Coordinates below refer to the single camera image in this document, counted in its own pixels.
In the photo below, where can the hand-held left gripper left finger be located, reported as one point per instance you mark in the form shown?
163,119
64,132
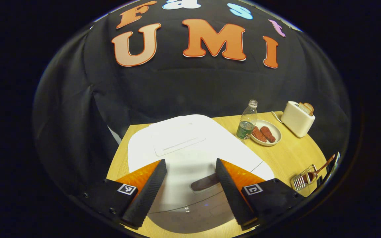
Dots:
149,195

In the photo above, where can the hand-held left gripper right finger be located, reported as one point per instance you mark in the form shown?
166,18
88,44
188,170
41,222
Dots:
232,195

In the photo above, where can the white rice cooker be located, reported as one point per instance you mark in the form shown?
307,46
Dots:
190,142

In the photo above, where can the brown wooden spoon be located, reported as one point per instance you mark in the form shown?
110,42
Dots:
322,167

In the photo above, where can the red meat piece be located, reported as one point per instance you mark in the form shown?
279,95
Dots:
259,134
268,134

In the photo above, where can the clear plastic water bottle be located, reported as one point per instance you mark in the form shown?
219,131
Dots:
246,122

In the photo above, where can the white oval plate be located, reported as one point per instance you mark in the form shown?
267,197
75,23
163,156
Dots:
276,132

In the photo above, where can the white toaster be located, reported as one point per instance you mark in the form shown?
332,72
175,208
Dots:
296,122

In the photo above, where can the toast slice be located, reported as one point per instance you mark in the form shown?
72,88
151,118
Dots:
310,107
303,108

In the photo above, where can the black backdrop cloth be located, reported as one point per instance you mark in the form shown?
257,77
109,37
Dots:
193,86

